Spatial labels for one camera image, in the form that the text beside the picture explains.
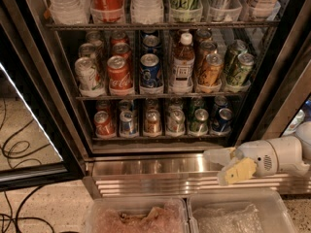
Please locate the clear plastic bin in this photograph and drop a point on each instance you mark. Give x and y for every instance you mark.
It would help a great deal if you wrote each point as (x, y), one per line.
(259, 210)
(159, 214)

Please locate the red cola can bottom front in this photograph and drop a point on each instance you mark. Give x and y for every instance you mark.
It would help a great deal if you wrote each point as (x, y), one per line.
(103, 124)

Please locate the green lacroix can rear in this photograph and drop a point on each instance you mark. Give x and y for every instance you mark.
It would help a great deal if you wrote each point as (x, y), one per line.
(232, 51)

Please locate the red cola can bottom rear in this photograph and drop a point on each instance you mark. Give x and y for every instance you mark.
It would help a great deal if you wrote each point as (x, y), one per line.
(103, 105)

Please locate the silver green can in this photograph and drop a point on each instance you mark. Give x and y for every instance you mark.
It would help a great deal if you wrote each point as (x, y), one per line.
(176, 104)
(176, 121)

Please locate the blue pepsi can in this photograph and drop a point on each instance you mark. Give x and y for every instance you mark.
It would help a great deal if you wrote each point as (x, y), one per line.
(151, 44)
(149, 69)

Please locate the green lacroix can front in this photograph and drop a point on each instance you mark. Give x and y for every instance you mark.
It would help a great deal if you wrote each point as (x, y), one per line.
(240, 69)

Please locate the red cola can middle front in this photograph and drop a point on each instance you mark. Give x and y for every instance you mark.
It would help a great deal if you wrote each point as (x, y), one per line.
(119, 73)

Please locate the red cola bottle top shelf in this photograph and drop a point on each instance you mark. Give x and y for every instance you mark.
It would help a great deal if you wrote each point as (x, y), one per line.
(108, 10)

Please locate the orange lacroix can rear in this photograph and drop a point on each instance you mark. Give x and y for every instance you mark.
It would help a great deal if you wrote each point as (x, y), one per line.
(202, 35)

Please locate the blue pepsi can middle front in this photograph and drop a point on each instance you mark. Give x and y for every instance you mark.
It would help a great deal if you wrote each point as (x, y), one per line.
(149, 69)

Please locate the white can middle rear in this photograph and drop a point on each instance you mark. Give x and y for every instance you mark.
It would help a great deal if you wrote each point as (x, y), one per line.
(95, 38)

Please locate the red cola can middle rear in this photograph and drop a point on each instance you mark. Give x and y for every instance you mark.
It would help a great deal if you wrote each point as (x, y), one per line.
(118, 37)

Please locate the steel fridge base grille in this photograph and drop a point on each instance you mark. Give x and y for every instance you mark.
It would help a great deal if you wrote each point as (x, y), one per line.
(180, 174)

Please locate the right clear plastic bin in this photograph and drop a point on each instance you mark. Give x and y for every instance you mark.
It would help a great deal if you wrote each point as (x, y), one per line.
(259, 210)

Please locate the open glass fridge door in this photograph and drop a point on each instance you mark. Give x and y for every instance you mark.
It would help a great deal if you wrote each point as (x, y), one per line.
(40, 141)

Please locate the white blue can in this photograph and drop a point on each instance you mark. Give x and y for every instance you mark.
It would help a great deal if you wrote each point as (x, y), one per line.
(126, 104)
(127, 123)

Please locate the white blue can bottom rear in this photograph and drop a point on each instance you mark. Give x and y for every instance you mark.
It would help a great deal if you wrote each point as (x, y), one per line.
(126, 104)

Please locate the orange lacroix can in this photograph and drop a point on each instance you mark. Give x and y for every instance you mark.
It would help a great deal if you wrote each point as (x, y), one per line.
(205, 47)
(211, 69)
(202, 35)

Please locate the right glass fridge door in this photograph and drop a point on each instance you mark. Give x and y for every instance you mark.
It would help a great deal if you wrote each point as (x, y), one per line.
(275, 116)

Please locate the white blue can bottom front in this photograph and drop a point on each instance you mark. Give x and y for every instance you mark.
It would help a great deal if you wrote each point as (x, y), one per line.
(127, 123)

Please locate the orange soda can rear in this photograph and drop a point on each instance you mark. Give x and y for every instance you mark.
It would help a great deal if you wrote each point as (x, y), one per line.
(151, 104)

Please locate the brown tea bottle white cap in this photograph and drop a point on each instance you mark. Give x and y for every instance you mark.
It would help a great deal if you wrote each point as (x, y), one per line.
(182, 61)

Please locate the left clear plastic bin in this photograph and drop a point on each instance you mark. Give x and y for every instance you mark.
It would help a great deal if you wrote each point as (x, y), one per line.
(159, 214)

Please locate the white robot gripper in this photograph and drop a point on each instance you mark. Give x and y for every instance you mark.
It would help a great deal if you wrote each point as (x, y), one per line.
(257, 156)

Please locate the white can middle front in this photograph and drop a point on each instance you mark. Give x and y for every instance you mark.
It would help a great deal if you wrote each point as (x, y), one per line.
(88, 75)

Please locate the red cola can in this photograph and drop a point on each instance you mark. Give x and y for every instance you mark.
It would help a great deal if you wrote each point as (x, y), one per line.
(119, 73)
(122, 49)
(103, 124)
(103, 105)
(118, 37)

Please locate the silver green can bottom rear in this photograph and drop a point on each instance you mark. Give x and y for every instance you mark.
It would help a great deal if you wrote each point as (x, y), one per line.
(176, 104)

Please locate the orange soda can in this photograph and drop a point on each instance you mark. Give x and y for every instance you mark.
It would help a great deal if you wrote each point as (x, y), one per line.
(151, 104)
(152, 121)

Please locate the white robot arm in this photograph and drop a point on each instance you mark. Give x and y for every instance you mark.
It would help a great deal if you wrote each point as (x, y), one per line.
(303, 134)

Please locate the silver green can bottom front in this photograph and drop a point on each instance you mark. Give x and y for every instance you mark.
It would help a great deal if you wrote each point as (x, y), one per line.
(176, 121)

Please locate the orange soda can front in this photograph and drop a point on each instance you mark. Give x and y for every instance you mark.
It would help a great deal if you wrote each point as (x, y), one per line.
(152, 121)

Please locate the clear water bottle centre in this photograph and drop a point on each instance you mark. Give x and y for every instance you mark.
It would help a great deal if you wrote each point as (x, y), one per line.
(147, 11)

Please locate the orange lacroix can front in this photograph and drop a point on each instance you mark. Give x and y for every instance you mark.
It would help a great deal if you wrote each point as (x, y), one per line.
(211, 69)

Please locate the green lacroix can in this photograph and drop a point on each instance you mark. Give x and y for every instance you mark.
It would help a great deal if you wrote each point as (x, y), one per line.
(232, 51)
(240, 69)

